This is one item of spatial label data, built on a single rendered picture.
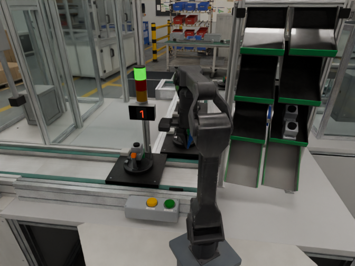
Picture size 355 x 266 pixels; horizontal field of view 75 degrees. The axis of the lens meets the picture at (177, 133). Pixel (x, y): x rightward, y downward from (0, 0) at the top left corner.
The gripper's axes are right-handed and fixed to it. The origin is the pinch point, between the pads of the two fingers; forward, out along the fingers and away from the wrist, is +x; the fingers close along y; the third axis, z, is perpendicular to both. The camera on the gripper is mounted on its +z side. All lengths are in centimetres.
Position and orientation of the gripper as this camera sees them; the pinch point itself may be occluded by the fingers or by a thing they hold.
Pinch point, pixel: (187, 139)
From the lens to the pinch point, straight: 78.7
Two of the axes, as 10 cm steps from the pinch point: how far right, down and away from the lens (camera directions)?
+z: 1.3, -4.9, 8.6
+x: 0.0, 8.7, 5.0
